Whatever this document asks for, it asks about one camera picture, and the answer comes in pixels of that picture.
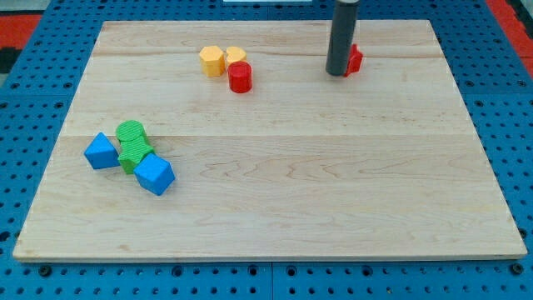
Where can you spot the yellow hexagon block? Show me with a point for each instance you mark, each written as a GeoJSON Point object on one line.
{"type": "Point", "coordinates": [212, 61]}

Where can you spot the red star block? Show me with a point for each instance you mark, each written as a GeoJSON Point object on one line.
{"type": "Point", "coordinates": [354, 61]}

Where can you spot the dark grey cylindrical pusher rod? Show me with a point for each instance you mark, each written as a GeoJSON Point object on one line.
{"type": "Point", "coordinates": [343, 26]}

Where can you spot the green star block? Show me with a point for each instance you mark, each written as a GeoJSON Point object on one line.
{"type": "Point", "coordinates": [133, 152]}

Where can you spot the blue cube block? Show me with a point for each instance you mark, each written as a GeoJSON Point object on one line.
{"type": "Point", "coordinates": [155, 174]}

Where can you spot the light wooden board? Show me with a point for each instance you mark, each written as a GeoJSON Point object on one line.
{"type": "Point", "coordinates": [383, 165]}

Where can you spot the green cylinder block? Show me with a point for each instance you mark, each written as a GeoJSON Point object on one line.
{"type": "Point", "coordinates": [130, 130]}

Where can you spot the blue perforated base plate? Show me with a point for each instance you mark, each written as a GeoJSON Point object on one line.
{"type": "Point", "coordinates": [489, 51]}

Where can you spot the yellow heart block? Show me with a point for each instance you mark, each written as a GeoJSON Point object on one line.
{"type": "Point", "coordinates": [234, 55]}

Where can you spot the red cylinder block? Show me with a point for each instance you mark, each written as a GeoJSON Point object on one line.
{"type": "Point", "coordinates": [240, 77]}

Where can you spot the blue triangle block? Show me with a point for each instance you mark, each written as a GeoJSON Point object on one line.
{"type": "Point", "coordinates": [101, 153]}

